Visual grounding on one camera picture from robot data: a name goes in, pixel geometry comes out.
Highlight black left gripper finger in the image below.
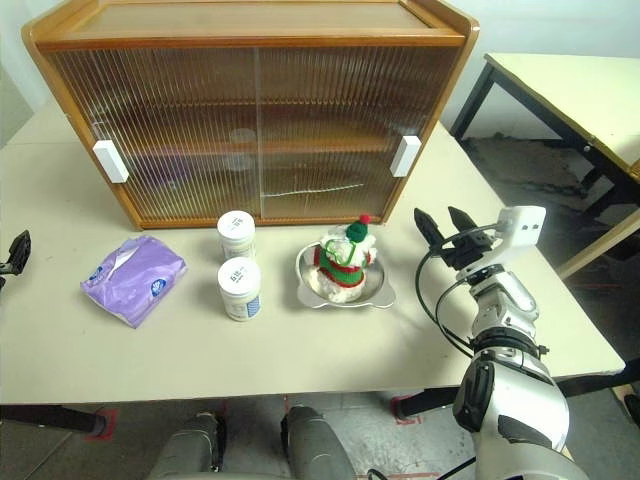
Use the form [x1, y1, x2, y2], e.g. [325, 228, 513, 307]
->
[8, 230, 32, 275]

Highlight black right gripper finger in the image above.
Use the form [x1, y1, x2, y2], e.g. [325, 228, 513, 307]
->
[448, 205, 476, 235]
[413, 208, 444, 251]

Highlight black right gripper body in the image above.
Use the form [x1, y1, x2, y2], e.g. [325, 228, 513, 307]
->
[442, 227, 501, 274]

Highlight white door handle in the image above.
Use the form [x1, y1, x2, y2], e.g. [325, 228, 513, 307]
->
[92, 140, 130, 185]
[389, 134, 420, 178]

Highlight steel dish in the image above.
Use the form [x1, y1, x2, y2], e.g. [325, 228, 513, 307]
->
[294, 242, 396, 311]

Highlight white plush toy green hat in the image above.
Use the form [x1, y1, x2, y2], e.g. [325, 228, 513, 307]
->
[307, 213, 380, 304]

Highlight purple tissue pack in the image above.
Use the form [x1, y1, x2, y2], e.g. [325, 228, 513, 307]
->
[79, 234, 189, 330]

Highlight ribbed glass sliding door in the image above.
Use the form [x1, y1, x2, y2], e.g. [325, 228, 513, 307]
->
[47, 47, 261, 222]
[254, 45, 464, 221]

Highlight white jar with blue label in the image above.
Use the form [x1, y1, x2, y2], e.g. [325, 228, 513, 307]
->
[216, 257, 263, 322]
[216, 211, 256, 262]

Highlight wooden cabinet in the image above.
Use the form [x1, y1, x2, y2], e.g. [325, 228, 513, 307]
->
[20, 0, 481, 231]

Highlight black table leg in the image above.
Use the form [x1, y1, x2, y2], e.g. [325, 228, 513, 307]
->
[0, 403, 109, 437]
[399, 372, 640, 419]

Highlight grey right robot leg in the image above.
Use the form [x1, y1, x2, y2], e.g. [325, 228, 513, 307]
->
[279, 405, 356, 480]

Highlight grey robot leg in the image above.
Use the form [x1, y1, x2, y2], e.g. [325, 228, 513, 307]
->
[147, 412, 229, 480]
[279, 405, 356, 480]

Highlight grey left robot leg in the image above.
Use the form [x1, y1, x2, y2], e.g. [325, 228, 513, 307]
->
[147, 412, 229, 480]

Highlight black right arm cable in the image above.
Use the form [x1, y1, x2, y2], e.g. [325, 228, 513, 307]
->
[415, 244, 476, 359]

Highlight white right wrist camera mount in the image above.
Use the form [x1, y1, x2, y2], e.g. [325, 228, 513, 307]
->
[494, 204, 547, 261]

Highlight cream side table black frame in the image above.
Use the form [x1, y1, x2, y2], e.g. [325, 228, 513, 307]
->
[449, 52, 640, 281]

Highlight thin black loose cable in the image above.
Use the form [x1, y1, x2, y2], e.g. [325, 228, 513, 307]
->
[367, 457, 476, 480]

